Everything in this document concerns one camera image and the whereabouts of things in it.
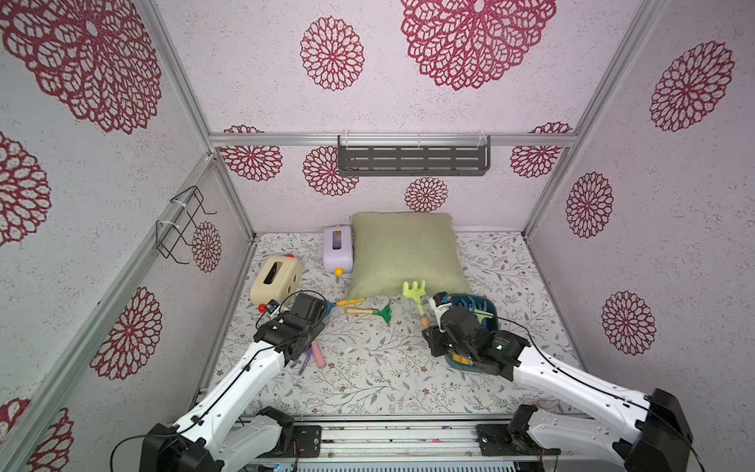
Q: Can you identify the purple rake pink handle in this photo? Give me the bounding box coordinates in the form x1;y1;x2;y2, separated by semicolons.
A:
298;340;326;376

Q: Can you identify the grey wall shelf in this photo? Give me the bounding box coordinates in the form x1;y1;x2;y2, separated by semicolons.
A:
336;136;491;177

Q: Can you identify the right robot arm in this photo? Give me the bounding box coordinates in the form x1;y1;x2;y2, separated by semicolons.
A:
423;292;700;471

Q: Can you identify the floral table mat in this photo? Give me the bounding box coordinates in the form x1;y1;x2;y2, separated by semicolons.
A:
247;232;578;416

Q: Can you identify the lilac tissue box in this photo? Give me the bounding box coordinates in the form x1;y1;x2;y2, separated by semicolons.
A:
322;225;354;277

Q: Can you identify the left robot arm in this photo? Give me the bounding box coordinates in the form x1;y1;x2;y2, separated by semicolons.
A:
138;290;328;471

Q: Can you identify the metal base rail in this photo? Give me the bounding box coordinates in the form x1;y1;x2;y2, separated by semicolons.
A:
158;412;591;472

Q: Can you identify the blue rake yellow handle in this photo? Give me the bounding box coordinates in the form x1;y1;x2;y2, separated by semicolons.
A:
459;296;495;324

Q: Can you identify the lime rake wooden handle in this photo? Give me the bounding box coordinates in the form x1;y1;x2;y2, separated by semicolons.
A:
402;280;431;330

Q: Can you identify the teal storage box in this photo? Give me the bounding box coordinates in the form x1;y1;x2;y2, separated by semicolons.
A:
434;292;499;374

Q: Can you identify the green rake wooden handle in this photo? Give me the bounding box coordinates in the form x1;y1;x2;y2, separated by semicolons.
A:
345;304;391;325

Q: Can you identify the black wire rack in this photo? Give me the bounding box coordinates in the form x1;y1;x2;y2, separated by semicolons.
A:
155;185;216;266

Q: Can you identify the green pillow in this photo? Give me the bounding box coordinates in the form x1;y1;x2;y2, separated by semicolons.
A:
348;212;469;298

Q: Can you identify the cream tissue box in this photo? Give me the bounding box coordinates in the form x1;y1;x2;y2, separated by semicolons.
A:
249;255;304;307

